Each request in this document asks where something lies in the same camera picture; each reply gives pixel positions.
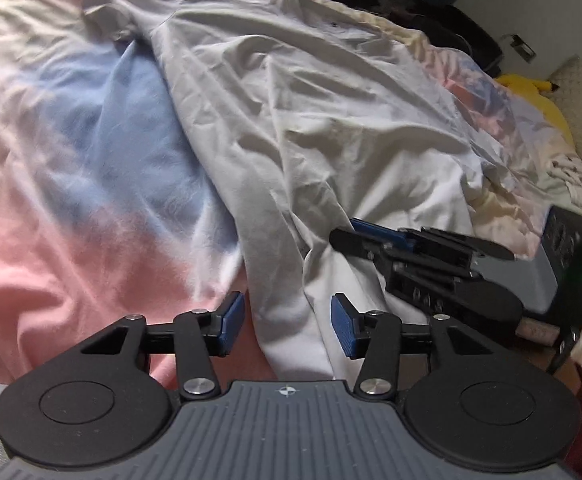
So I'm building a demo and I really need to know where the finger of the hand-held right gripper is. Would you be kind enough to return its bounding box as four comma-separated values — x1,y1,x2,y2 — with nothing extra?
349,217,517,262
330,229,472,281

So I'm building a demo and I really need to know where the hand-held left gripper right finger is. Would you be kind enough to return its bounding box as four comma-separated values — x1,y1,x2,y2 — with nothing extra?
331,292,494,402

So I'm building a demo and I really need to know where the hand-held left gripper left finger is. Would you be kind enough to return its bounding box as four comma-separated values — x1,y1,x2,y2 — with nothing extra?
78,291,246,402

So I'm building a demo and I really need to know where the grey polo shirt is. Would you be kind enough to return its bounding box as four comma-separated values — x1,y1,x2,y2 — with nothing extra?
81,0,537,382

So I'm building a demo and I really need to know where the white patterned cloth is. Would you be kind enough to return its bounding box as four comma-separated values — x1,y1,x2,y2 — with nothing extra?
546,152,582,376

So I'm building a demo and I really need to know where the yellow plush toy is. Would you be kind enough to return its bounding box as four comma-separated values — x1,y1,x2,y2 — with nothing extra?
494,74,574,134

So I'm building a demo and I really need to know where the pastel tie-dye bed blanket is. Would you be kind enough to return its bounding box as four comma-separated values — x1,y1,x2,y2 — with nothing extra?
0,0,582,396

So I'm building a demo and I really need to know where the wall socket with chargers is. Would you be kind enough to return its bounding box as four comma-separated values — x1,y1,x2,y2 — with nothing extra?
501,34,540,64

